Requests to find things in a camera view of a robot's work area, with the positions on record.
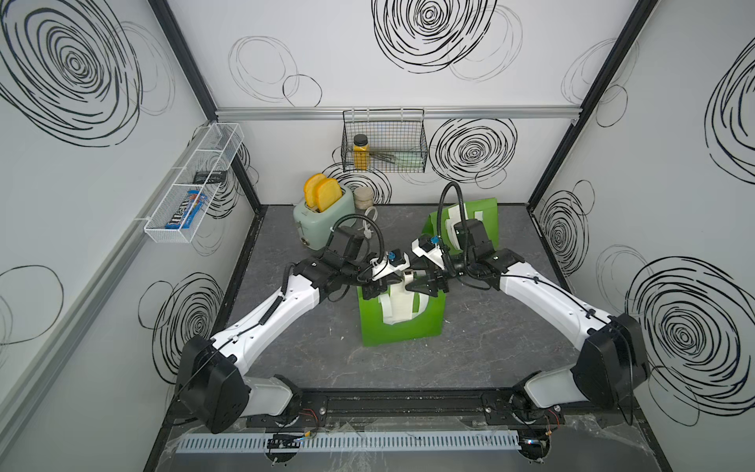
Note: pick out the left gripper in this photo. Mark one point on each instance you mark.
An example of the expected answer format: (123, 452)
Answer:
(377, 287)

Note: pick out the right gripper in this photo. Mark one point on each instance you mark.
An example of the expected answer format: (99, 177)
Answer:
(435, 275)

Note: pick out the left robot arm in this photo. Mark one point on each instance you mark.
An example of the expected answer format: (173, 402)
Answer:
(213, 385)

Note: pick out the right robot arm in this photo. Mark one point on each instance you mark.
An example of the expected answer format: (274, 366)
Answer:
(612, 360)

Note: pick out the mint green toaster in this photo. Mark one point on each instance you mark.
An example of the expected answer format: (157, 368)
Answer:
(314, 227)

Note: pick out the beige lidded jar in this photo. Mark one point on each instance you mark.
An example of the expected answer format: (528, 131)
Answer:
(364, 200)

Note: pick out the right toast slice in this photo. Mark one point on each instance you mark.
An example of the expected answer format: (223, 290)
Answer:
(326, 193)

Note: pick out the toast slice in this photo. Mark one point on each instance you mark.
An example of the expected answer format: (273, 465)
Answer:
(326, 193)
(310, 190)

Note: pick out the left toast slice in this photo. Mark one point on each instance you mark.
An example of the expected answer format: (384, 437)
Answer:
(310, 190)

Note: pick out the yellow juice bottle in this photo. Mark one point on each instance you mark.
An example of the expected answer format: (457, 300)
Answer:
(361, 152)

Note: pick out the small black box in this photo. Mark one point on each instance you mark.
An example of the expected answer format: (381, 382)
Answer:
(214, 177)

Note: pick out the blue candy packet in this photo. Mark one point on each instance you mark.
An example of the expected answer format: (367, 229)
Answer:
(187, 210)

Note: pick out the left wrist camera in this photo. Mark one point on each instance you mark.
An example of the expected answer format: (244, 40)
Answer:
(396, 263)

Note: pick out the black wire wall basket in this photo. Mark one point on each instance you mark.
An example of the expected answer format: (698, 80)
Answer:
(397, 138)

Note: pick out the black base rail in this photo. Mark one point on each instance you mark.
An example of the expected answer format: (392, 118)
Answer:
(315, 407)

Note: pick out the white wire wall shelf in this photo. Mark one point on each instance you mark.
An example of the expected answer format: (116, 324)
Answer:
(214, 147)

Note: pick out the grey slotted cable duct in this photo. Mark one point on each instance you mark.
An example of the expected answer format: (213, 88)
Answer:
(427, 441)

